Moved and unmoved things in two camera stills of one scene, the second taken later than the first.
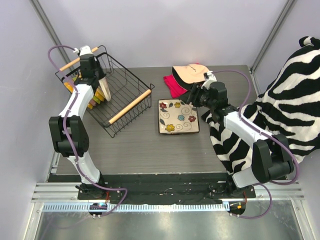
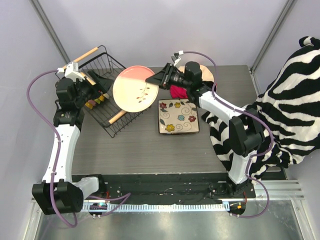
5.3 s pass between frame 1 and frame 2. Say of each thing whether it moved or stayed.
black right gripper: moved
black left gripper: moved
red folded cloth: stayed
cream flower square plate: stayed
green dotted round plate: stayed
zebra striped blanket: stayed
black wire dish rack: stayed
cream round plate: moved
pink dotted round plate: stayed
